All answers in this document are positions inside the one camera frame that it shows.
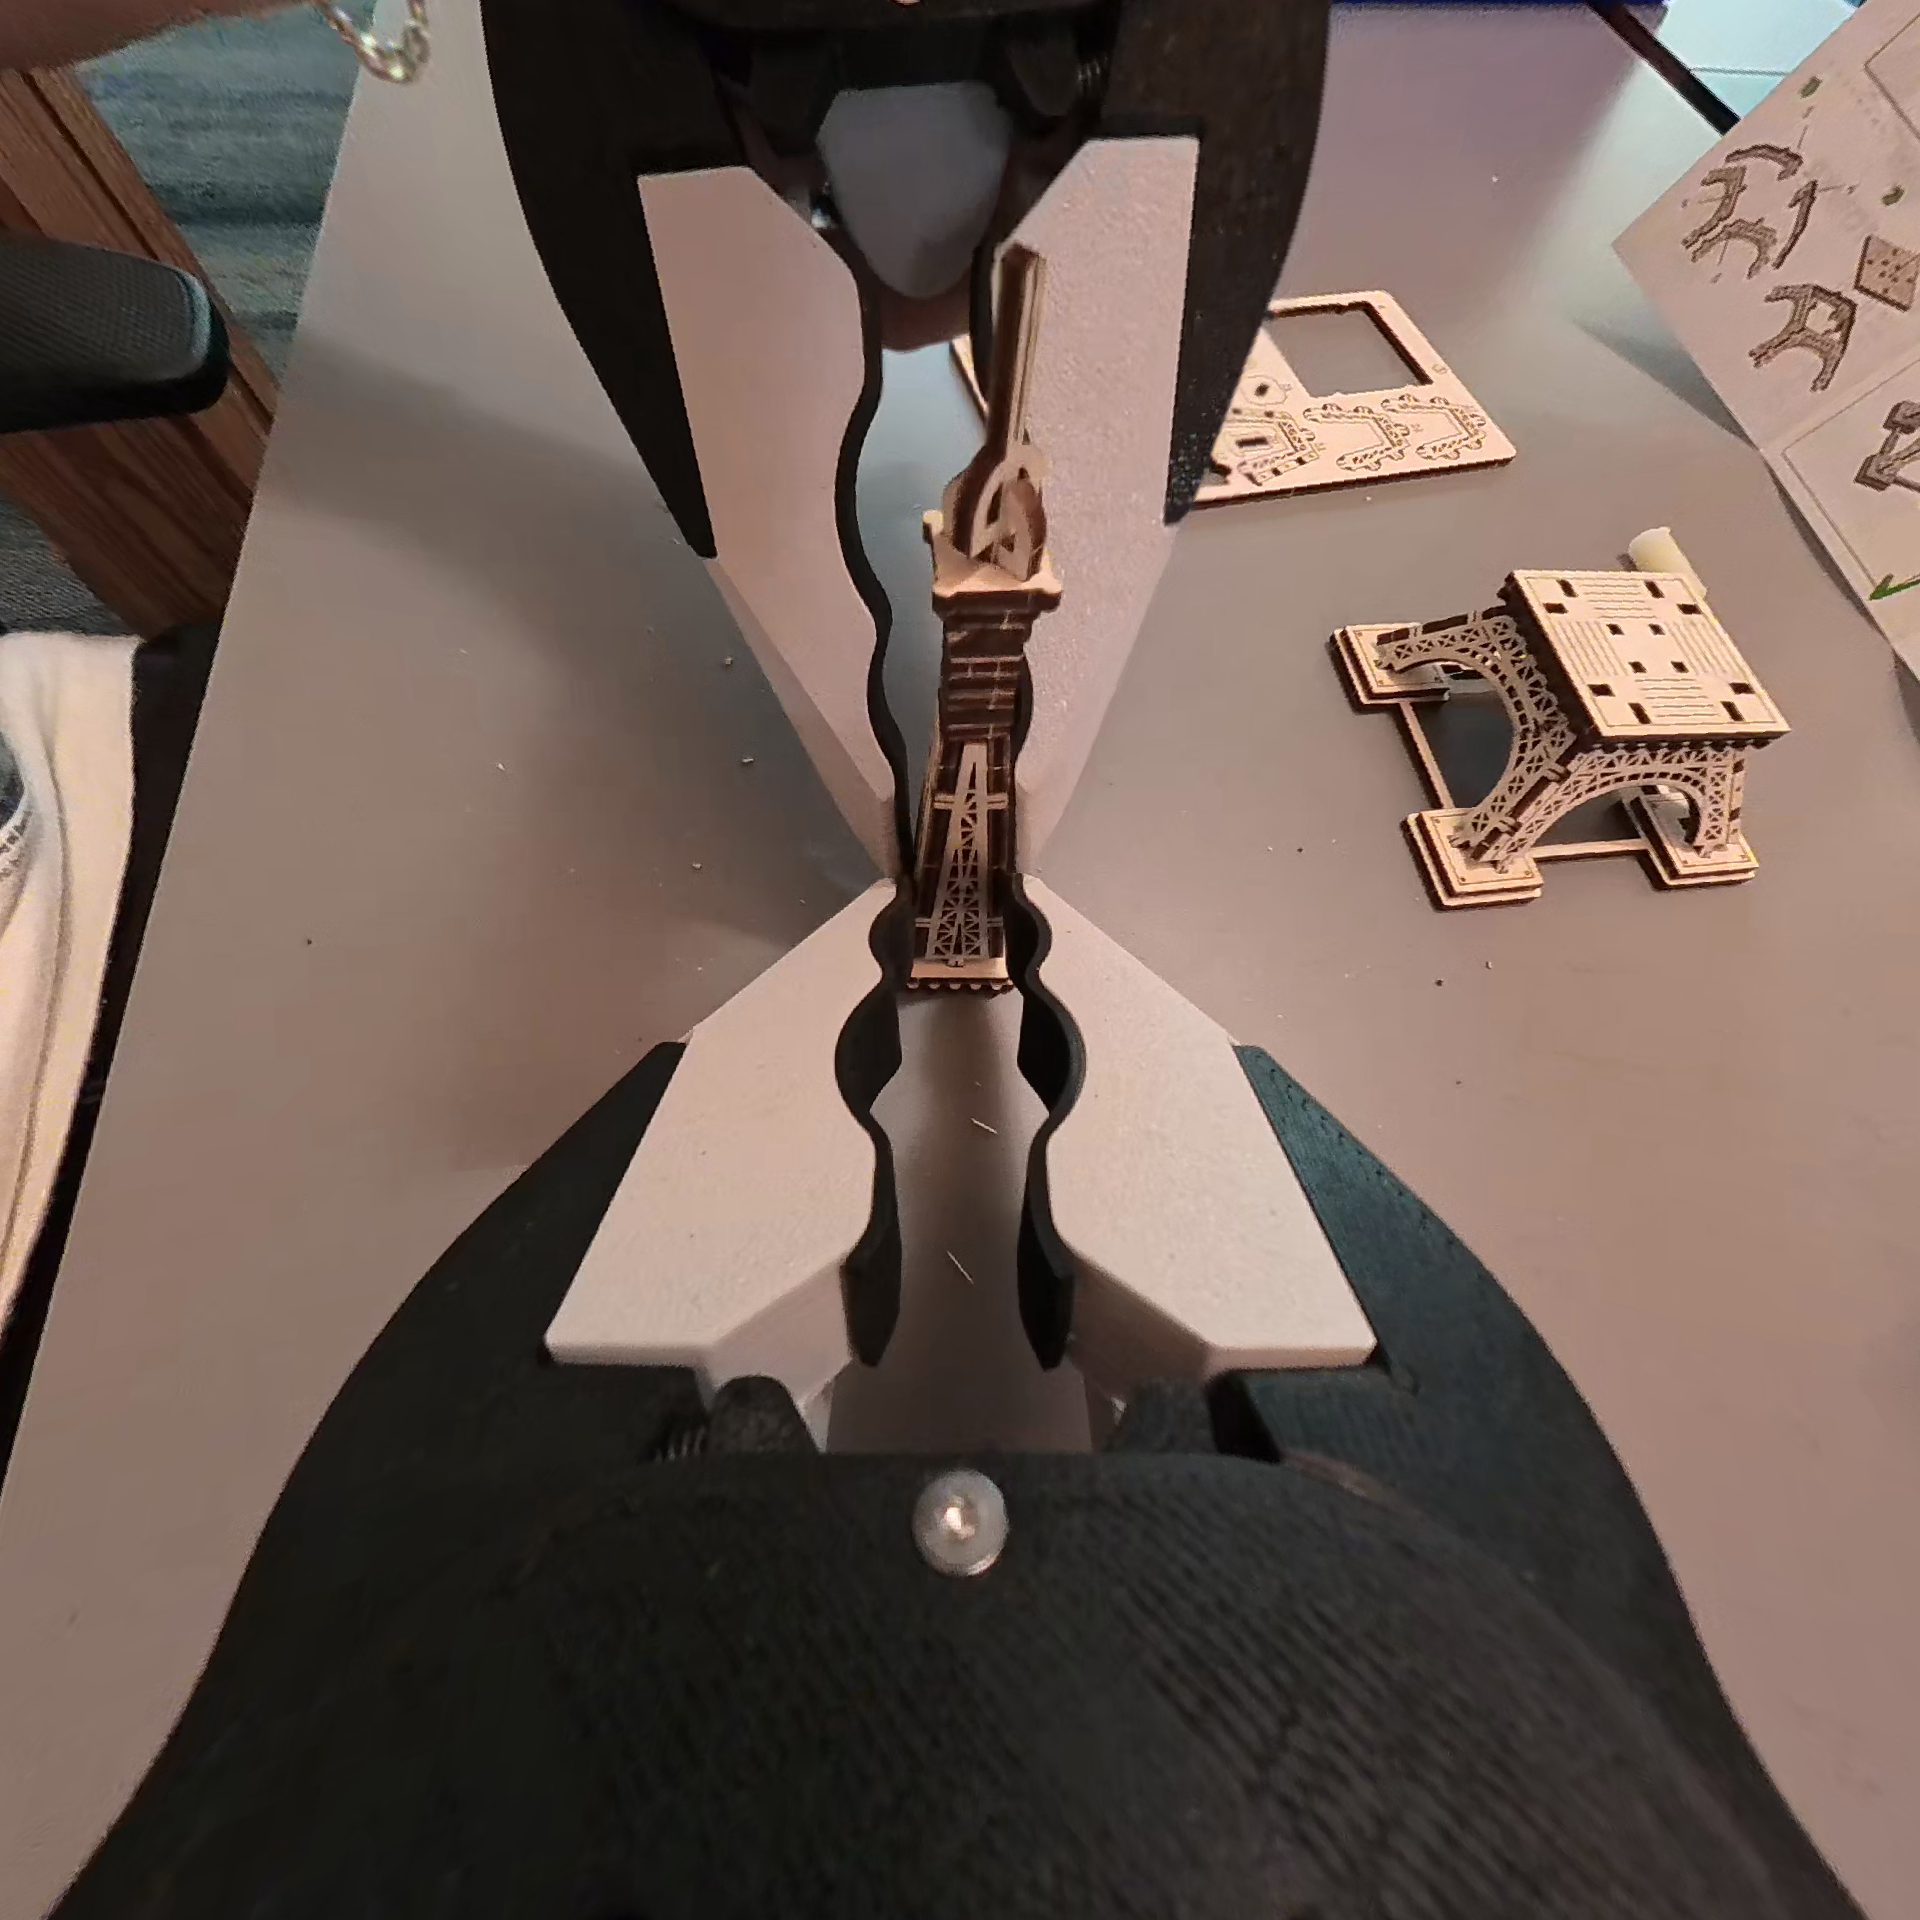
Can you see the wooden tower model spire section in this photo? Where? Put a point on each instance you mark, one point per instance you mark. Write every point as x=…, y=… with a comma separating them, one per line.
x=974, y=674

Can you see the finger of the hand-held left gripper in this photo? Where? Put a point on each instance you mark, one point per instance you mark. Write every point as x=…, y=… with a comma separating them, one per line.
x=1126, y=375
x=750, y=375

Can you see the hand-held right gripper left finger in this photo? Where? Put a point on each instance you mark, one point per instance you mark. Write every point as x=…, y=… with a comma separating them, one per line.
x=706, y=1201

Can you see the wooden tower model base section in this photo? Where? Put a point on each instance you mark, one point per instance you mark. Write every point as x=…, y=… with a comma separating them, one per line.
x=1635, y=674

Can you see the small white cylinder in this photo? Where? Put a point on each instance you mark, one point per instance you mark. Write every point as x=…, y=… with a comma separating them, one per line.
x=1658, y=550

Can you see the paper instruction sheet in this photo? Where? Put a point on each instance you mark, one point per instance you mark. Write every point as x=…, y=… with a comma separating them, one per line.
x=1800, y=224

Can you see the wooden puzzle cutout sheet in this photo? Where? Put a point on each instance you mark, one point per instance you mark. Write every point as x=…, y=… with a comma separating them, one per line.
x=1426, y=434

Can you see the brown wooden cabinet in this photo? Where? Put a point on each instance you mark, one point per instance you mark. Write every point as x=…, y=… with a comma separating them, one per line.
x=107, y=495

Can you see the person's white printed shirt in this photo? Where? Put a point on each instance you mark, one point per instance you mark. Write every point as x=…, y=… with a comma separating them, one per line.
x=61, y=902

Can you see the black chair armrest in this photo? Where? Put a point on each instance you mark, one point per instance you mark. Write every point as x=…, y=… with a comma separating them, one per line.
x=90, y=330

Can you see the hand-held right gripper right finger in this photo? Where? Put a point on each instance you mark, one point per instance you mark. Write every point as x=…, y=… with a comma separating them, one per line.
x=1202, y=1201

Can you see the person's left forearm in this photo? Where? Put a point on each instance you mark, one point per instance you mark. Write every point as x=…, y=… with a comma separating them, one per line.
x=135, y=23

